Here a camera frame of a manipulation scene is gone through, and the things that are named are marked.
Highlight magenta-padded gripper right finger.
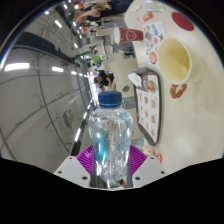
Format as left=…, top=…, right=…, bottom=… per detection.
left=125, top=143, right=167, bottom=189

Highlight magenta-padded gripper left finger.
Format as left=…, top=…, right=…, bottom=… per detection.
left=53, top=144, right=99, bottom=188

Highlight clear blue-capped water bottle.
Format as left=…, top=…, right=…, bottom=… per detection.
left=87, top=90, right=134, bottom=188

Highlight ceiling air conditioner unit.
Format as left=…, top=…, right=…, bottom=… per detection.
left=63, top=109, right=77, bottom=129

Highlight brown food tray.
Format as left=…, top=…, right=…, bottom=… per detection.
left=132, top=71, right=163, bottom=147

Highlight white crumpled napkin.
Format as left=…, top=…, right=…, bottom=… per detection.
left=127, top=72, right=144, bottom=92

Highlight cream chair with round hole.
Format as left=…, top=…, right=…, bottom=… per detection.
left=109, top=59, right=138, bottom=100

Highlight ceiling strip lights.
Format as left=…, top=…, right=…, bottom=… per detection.
left=4, top=0, right=101, bottom=144

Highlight colourful printed sticker sheet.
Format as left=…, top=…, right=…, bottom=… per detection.
left=142, top=21, right=167, bottom=69

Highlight red paper cup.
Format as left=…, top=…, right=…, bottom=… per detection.
left=113, top=26, right=144, bottom=45

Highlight small red printed packet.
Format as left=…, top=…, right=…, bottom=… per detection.
left=142, top=11, right=154, bottom=23

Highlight flat round red coaster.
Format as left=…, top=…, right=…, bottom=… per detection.
left=171, top=11, right=195, bottom=32

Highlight clear-wrapped paper receipt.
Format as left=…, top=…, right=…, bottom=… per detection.
left=144, top=0, right=166, bottom=13

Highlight cream mug with brown handle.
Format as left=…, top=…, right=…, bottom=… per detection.
left=157, top=37, right=208, bottom=100

